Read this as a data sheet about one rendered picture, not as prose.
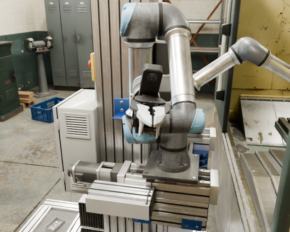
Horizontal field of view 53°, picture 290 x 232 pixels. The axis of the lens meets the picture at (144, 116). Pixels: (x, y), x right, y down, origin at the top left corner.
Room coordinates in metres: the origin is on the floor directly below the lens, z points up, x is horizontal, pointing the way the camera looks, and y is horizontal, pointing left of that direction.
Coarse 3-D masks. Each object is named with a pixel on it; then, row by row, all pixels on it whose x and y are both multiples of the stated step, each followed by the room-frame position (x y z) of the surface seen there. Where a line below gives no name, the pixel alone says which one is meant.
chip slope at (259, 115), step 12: (240, 108) 2.59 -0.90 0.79; (252, 108) 2.53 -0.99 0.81; (264, 108) 2.52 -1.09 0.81; (276, 108) 2.51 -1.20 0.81; (288, 108) 2.50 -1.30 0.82; (240, 120) 2.52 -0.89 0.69; (252, 120) 2.39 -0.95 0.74; (264, 120) 2.38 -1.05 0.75; (276, 120) 2.38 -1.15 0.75; (252, 132) 2.27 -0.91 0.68; (264, 132) 2.26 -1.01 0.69; (276, 132) 2.25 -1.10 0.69; (252, 144) 2.15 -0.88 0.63; (264, 144) 2.14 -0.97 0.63; (276, 144) 2.13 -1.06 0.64
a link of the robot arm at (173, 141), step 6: (162, 138) 1.05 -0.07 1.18; (168, 138) 1.05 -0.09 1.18; (174, 138) 1.05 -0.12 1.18; (180, 138) 1.05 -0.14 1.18; (186, 138) 1.08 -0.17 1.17; (162, 144) 1.07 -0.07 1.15; (168, 144) 1.06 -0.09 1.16; (174, 144) 1.05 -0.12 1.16; (180, 144) 1.05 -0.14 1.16; (186, 144) 1.08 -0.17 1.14
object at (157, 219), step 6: (156, 216) 1.10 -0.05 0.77; (162, 216) 1.09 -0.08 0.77; (144, 222) 1.10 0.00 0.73; (150, 222) 1.10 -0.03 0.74; (156, 222) 1.10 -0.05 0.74; (162, 222) 1.09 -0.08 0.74; (168, 222) 1.09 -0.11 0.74; (174, 222) 1.09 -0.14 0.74; (180, 222) 1.08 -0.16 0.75; (186, 222) 1.06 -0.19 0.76; (192, 222) 1.06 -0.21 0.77; (198, 222) 1.05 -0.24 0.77; (204, 222) 1.05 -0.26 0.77; (186, 228) 1.06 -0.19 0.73; (192, 228) 1.06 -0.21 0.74; (198, 228) 1.05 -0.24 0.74; (204, 228) 1.05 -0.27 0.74
